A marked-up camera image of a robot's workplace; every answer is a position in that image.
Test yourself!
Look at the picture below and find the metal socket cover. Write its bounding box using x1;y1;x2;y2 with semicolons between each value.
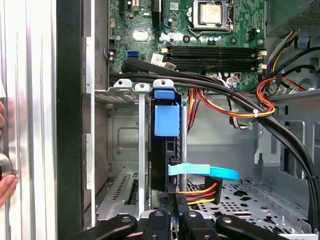
191;0;235;33

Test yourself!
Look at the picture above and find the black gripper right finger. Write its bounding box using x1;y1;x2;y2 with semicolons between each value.
176;193;289;240

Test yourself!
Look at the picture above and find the orange red yellow wire bundle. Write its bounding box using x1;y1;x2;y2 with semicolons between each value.
188;76;307;131

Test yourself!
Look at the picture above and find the hard disk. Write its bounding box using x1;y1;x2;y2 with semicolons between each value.
149;87;188;211

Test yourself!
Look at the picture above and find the bare person hand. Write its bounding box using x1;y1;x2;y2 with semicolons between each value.
0;101;19;208

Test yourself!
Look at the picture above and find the black expansion slot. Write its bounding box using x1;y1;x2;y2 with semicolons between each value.
119;0;127;24

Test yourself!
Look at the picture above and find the locking lever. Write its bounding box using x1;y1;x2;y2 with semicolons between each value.
188;26;233;38

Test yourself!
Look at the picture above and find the silver CPU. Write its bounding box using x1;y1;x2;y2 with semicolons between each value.
199;3;224;26

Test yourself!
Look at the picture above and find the blue data wire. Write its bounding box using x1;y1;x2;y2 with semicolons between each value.
167;161;241;182

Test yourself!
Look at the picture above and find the thick black cable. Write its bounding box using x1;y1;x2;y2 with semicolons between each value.
122;57;320;218
109;71;320;221

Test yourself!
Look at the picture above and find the grey thin wire bundle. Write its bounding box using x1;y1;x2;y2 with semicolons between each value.
217;72;255;131

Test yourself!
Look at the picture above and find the silver disk bay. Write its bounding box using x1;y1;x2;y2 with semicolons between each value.
94;78;188;222

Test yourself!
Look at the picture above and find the black RAM slot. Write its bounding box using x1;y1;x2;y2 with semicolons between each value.
166;57;268;73
165;44;268;58

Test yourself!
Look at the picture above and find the silver optical drive cage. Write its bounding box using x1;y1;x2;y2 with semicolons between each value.
253;86;320;181

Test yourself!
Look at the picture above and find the orange red yellow power wire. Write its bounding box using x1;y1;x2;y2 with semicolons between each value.
159;175;224;206

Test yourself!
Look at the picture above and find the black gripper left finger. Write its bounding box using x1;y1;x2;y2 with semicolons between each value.
74;193;177;240

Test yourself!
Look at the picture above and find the black PC case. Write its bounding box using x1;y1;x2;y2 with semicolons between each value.
56;0;320;240

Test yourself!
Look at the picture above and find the CPU socket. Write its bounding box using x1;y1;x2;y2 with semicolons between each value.
188;0;236;38

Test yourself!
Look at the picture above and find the green motherboard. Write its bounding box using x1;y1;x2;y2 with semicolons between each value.
107;0;268;95

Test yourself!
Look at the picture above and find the grey power supply unit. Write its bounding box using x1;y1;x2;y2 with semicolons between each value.
265;0;320;39

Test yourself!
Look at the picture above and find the yellow black wire bundle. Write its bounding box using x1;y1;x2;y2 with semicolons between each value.
265;27;302;78

